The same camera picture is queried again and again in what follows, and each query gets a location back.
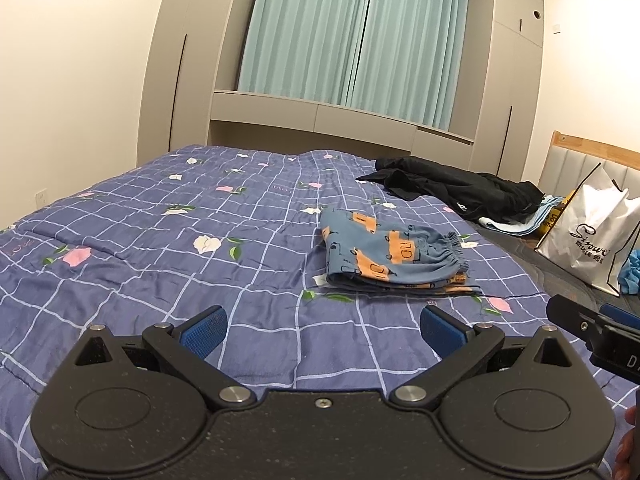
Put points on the black clothes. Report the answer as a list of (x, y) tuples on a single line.
[(450, 185)]

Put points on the teal curtain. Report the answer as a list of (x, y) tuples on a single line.
[(350, 40)]

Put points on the white wall socket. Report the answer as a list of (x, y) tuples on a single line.
[(40, 196)]

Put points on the wooden padded headboard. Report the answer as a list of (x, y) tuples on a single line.
[(575, 165)]

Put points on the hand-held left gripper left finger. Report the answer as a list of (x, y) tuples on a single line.
[(205, 329)]

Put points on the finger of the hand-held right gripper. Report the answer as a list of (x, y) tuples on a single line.
[(575, 320), (622, 319)]

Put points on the light blue towel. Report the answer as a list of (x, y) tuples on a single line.
[(515, 225)]

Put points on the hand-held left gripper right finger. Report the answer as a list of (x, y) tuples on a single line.
[(441, 331)]

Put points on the person's right hand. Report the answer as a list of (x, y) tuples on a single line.
[(630, 445)]

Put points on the white shopping bag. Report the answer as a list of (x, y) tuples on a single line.
[(585, 245)]

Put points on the blue crumpled cloth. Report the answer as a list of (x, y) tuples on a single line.
[(631, 272)]

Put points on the yellow package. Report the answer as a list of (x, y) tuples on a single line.
[(554, 219)]

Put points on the beige wardrobe unit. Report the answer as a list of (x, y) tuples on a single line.
[(190, 60)]

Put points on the purple checked floral quilt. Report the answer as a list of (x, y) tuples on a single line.
[(150, 270)]

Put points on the blue printed pants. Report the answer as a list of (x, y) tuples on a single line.
[(390, 255)]

